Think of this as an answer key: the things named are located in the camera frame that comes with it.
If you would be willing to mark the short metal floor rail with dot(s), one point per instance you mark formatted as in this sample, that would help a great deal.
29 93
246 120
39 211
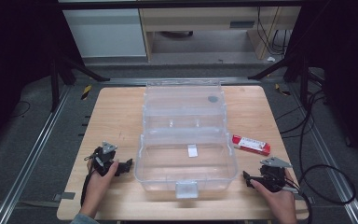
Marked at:
180 81

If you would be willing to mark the white cabinet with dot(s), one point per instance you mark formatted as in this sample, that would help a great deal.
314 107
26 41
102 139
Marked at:
105 34

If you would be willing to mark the long metal floor rail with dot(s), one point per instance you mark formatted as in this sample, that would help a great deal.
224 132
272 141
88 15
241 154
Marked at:
31 161
332 174

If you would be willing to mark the person's left hand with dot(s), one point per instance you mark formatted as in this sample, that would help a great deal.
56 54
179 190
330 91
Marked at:
97 186

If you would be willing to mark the grey tape strip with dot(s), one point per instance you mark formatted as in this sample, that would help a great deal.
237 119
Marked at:
64 196

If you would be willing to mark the black metal stand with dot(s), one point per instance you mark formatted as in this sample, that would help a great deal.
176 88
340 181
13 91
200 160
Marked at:
304 81
55 84

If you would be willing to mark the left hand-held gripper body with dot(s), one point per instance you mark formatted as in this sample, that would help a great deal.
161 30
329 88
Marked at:
107 147

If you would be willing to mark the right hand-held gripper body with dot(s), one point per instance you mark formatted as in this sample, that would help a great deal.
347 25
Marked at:
275 177

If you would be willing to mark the person's right hand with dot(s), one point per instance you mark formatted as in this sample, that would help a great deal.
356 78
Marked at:
281 202

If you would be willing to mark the yellow and black tape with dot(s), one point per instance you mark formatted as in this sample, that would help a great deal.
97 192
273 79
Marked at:
86 92
282 89

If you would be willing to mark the grey round table cap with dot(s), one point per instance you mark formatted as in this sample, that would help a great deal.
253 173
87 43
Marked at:
213 99

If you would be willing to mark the clear plastic storage box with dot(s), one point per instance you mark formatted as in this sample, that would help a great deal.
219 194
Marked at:
185 168

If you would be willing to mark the small white scrap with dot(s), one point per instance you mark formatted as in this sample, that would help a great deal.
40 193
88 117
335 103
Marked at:
271 58

